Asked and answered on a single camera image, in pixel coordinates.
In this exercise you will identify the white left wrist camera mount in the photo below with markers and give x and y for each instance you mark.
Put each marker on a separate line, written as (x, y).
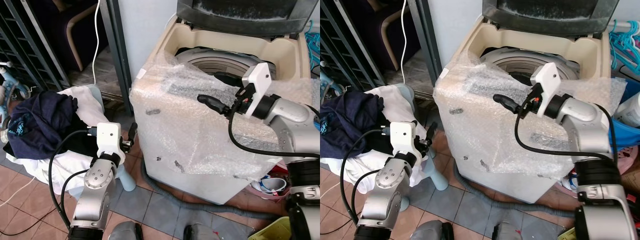
(107, 137)
(401, 136)

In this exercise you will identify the grey door frame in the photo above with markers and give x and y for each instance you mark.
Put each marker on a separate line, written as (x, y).
(425, 45)
(116, 50)

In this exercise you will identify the pink plastic laundry basket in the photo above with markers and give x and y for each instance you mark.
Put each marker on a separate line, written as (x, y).
(631, 170)

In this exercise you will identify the cyan plastic clothes hangers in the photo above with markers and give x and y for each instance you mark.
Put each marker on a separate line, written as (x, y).
(625, 45)
(313, 47)

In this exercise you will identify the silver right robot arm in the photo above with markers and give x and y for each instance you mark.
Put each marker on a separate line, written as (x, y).
(295, 120)
(585, 125)

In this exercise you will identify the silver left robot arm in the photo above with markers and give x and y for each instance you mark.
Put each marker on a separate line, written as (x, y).
(385, 190)
(95, 190)

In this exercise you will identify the yellow-green plastic basket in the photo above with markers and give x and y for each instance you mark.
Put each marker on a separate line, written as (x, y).
(272, 231)
(567, 235)

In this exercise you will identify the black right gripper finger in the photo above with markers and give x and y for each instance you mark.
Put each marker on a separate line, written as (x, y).
(215, 103)
(528, 80)
(229, 80)
(510, 103)

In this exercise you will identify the white and teal toy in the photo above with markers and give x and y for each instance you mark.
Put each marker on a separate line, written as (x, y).
(10, 90)

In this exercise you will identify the dark navy garment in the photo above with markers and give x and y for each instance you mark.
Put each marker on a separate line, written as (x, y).
(350, 120)
(42, 122)

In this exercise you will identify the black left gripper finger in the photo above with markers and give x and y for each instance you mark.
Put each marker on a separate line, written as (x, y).
(431, 133)
(133, 132)

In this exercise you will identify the beige top-loading washing machine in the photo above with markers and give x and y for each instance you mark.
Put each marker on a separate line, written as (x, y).
(165, 145)
(470, 145)

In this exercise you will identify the white garment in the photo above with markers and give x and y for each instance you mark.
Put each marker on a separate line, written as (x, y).
(75, 165)
(372, 160)

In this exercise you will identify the blue plastic bag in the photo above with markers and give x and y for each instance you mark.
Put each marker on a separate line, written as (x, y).
(625, 135)

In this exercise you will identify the grey washer drum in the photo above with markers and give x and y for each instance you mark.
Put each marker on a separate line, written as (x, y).
(220, 61)
(515, 60)

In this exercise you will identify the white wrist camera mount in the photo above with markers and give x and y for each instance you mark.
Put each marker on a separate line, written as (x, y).
(546, 81)
(257, 82)
(107, 137)
(401, 136)

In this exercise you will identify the dark washer lid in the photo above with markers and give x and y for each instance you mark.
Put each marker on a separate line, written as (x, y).
(240, 19)
(547, 19)

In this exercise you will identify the dark metal window grille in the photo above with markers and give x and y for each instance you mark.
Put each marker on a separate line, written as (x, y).
(340, 40)
(25, 40)

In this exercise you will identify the grey left robot leg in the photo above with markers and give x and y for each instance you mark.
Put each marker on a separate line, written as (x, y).
(127, 232)
(432, 231)

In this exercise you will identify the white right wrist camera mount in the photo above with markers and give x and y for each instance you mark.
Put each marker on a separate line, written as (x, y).
(257, 82)
(546, 81)

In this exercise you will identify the white plastic bottle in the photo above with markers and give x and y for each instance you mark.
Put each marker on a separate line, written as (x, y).
(631, 110)

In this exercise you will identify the clear bubble wrap sheet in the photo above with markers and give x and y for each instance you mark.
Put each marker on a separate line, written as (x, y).
(480, 130)
(185, 125)

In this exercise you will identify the purple chair with wooden frame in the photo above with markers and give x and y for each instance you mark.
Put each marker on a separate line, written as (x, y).
(75, 35)
(387, 32)

